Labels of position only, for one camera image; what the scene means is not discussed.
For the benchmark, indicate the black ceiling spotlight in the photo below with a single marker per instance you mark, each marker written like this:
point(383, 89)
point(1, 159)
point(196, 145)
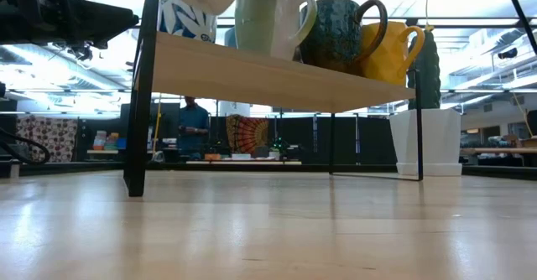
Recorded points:
point(86, 53)

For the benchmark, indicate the white orange plastic jar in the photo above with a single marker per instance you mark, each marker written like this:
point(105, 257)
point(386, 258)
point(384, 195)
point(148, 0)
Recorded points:
point(100, 141)

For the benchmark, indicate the thin black diagonal strut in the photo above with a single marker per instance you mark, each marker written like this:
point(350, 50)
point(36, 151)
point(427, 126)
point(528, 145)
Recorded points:
point(520, 14)

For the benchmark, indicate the orange mandala tapestry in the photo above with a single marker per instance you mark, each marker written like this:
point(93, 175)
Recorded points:
point(247, 135)

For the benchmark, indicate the black overhead crossbar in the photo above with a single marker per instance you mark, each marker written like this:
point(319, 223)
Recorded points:
point(461, 22)

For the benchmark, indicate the black partition panels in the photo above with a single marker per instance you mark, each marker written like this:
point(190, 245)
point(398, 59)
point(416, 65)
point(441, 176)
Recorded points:
point(302, 141)

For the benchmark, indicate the dark teal brown glazed mug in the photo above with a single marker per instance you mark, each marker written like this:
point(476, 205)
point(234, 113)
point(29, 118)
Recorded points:
point(335, 37)

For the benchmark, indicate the wooden background table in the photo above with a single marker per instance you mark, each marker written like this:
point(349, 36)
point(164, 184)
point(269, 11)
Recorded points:
point(495, 150)

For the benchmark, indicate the pale green mug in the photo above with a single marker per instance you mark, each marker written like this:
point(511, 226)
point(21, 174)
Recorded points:
point(264, 20)

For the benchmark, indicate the white hexagonal plant pot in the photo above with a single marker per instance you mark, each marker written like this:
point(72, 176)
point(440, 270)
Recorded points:
point(436, 146)

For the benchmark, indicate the black background cabinet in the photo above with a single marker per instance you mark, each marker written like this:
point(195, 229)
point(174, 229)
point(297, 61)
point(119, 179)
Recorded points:
point(170, 125)

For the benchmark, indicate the yellow faceted mug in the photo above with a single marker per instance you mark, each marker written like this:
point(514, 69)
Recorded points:
point(386, 58)

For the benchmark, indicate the person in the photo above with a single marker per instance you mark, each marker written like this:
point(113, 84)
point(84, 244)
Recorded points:
point(193, 120)

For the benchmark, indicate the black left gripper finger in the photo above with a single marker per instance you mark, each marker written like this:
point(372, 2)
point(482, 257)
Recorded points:
point(100, 20)

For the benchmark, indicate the wooden shelf riser black legs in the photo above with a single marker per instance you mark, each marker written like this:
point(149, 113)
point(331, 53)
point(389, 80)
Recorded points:
point(251, 79)

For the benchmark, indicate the black metal table frame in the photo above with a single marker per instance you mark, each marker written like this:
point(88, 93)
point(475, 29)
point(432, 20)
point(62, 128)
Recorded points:
point(84, 169)

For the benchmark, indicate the brown patterned cloth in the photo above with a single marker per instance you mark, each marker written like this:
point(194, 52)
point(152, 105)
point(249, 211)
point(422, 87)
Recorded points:
point(54, 137)

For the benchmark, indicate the wooden background workbench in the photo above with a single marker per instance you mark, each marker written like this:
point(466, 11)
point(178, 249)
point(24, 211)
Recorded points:
point(251, 162)

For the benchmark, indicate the white mug blue floral print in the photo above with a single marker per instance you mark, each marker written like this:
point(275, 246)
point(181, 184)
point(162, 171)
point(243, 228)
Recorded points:
point(184, 20)

